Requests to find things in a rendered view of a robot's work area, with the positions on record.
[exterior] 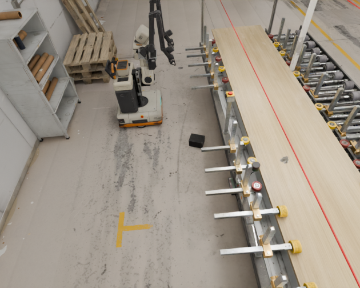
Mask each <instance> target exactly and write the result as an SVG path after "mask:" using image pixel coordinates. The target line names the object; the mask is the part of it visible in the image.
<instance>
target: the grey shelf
mask: <svg viewBox="0 0 360 288"><path fill-rule="evenodd" d="M8 11H20V12H21V14H22V18H19V19H6V20H0V87H1V89H2V90H3V91H4V93H5V94H6V95H7V97H8V98H9V100H10V101H11V102H12V104H13V105H14V106H15V108H16V109H17V110H18V112H19V113H20V115H21V116H22V117H23V119H24V120H25V121H26V123H27V124H28V125H29V127H30V128H31V129H32V131H33V132H34V134H35V135H36V136H37V138H38V139H39V141H40V142H42V141H43V139H41V138H44V137H57V136H65V137H66V139H69V138H70V137H69V136H68V134H67V129H68V125H69V122H70V120H71V118H72V115H73V112H74V109H75V106H76V104H77V100H78V103H81V101H80V99H79V96H78V94H77V92H76V90H75V88H74V86H73V83H72V81H71V79H70V77H69V75H68V73H67V71H66V68H65V66H64V64H63V62H62V60H61V58H60V56H59V53H58V51H57V49H56V47H55V44H54V42H53V40H52V38H51V36H50V34H49V31H48V29H47V27H46V25H45V23H44V21H43V19H42V16H41V14H40V12H39V10H38V8H37V7H31V8H23V9H10V10H3V11H2V12H8ZM38 16H39V17H38ZM20 30H24V31H25V32H26V33H27V36H26V37H25V38H24V40H23V41H22V42H23V44H24V46H25V49H23V50H21V49H20V48H19V46H18V47H16V45H15V44H14V42H13V38H14V37H15V36H16V35H17V34H18V33H19V32H20ZM43 53H48V55H52V56H53V57H54V60H53V61H52V63H51V65H50V66H49V68H48V70H47V71H46V73H45V74H44V76H43V78H42V79H41V81H40V83H39V84H38V83H37V81H36V80H35V78H34V76H33V75H32V73H31V71H30V69H29V68H28V66H27V64H28V63H29V61H30V60H31V58H32V57H35V55H36V54H38V55H40V56H42V54H43ZM53 77H56V78H58V82H57V84H56V86H55V89H54V91H53V93H52V95H51V98H50V100H49V101H48V100H47V98H46V97H45V95H44V93H43V91H42V90H43V88H44V86H45V84H46V82H47V80H50V81H52V79H53Z"/></svg>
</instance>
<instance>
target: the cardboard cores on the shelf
mask: <svg viewBox="0 0 360 288"><path fill-rule="evenodd" d="M18 35H19V37H20V39H21V40H22V41H23V40H24V38H25V37H26V36H27V33H26V32H25V31H24V30H20V32H19V33H18ZM13 42H14V44H15V45H16V47H18V45H17V43H16V41H15V39H13ZM53 60H54V57H53V56H52V55H48V53H43V54H42V56H40V55H38V54H36V55H35V57H32V58H31V60H30V61H29V63H28V64H27V66H28V68H29V69H30V71H31V73H32V75H33V76H34V78H35V80H36V81H37V83H38V84H39V83H40V81H41V79H42V78H43V76H44V74H45V73H46V71H47V70H48V68H49V66H50V65H51V63H52V61H53ZM57 82H58V78H56V77H53V79H52V81H50V80H47V82H46V84H45V86H44V88H43V90H42V91H43V93H44V95H45V97H46V98H47V100H48V101H49V100H50V98H51V95H52V93H53V91H54V89H55V86H56V84H57Z"/></svg>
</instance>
